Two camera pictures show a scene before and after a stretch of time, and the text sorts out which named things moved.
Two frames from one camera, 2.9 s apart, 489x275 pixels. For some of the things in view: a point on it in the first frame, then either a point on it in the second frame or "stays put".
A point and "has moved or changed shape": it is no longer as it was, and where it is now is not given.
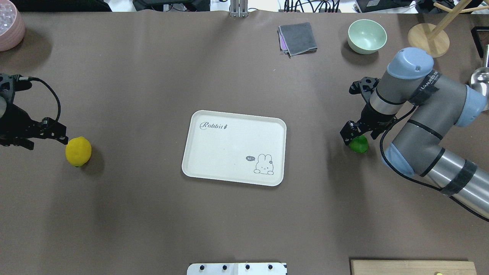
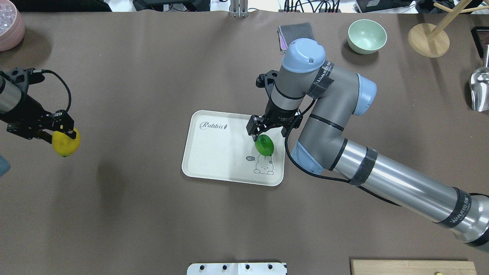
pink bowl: x=12 y=26 stays put
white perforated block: x=237 y=269 stays put
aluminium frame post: x=239 y=8 stays put
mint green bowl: x=366 y=36 stays put
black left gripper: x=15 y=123 to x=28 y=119
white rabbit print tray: x=235 y=148 stays put
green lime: x=359 y=144 to x=264 y=145
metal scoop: x=480 y=79 stays put
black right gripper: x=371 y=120 to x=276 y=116
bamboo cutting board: x=412 y=267 stays put
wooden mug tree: x=433 y=39 stays put
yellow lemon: x=78 y=151 has moved or changed shape
